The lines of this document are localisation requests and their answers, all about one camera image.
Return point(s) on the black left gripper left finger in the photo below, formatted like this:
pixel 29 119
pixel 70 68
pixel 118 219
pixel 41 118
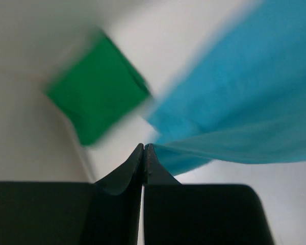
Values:
pixel 104 212

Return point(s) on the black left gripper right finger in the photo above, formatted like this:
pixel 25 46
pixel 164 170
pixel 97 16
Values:
pixel 176 213

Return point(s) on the green t shirt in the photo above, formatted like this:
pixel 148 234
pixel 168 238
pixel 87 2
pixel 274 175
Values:
pixel 98 90

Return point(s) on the light blue t shirt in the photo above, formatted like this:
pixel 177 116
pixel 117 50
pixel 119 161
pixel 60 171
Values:
pixel 245 101

